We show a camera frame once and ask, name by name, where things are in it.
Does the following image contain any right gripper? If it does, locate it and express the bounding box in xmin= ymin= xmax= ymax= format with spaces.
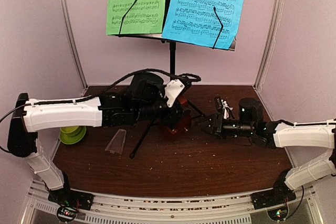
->
xmin=194 ymin=114 xmax=255 ymax=140

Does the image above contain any brown metronome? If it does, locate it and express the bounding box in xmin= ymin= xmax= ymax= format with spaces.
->
xmin=158 ymin=96 xmax=192 ymax=142

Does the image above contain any clear metronome cover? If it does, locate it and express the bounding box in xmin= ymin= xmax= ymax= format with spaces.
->
xmin=104 ymin=129 xmax=127 ymax=155

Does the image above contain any blue sheet music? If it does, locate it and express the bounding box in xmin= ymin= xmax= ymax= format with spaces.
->
xmin=162 ymin=0 xmax=244 ymax=50

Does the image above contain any green sheet music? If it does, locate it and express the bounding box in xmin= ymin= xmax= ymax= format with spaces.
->
xmin=106 ymin=0 xmax=165 ymax=36

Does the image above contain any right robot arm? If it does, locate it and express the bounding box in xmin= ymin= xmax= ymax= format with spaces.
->
xmin=195 ymin=97 xmax=335 ymax=204

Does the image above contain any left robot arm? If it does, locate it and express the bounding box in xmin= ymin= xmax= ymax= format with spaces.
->
xmin=6 ymin=69 xmax=191 ymax=206

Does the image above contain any green bowl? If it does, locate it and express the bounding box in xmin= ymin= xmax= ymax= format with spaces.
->
xmin=60 ymin=126 xmax=81 ymax=136

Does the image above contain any green saucer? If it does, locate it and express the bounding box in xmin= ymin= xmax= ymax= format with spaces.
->
xmin=59 ymin=126 xmax=87 ymax=145

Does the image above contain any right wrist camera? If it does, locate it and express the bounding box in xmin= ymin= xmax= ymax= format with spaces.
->
xmin=214 ymin=97 xmax=235 ymax=120

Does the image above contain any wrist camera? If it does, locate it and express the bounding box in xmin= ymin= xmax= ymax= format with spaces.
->
xmin=164 ymin=79 xmax=191 ymax=108
xmin=214 ymin=97 xmax=235 ymax=120

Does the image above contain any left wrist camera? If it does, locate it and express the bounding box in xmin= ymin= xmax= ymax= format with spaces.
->
xmin=164 ymin=79 xmax=191 ymax=108

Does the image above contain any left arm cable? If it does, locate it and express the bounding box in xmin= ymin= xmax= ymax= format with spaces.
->
xmin=0 ymin=68 xmax=202 ymax=154

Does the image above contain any front aluminium rail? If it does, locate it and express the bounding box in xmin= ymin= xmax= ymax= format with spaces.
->
xmin=26 ymin=178 xmax=320 ymax=224

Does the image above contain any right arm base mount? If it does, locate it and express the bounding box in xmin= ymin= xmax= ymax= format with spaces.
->
xmin=251 ymin=190 xmax=296 ymax=222

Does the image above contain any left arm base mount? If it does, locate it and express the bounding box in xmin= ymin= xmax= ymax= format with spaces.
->
xmin=48 ymin=190 xmax=94 ymax=223

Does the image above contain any right aluminium frame post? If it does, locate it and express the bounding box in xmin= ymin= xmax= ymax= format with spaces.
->
xmin=254 ymin=0 xmax=284 ymax=93

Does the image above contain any aluminium frame post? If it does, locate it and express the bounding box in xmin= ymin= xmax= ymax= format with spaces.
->
xmin=60 ymin=0 xmax=88 ymax=90
xmin=254 ymin=0 xmax=284 ymax=93

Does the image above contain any left aluminium frame post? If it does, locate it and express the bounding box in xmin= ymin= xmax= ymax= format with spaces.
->
xmin=60 ymin=0 xmax=88 ymax=90

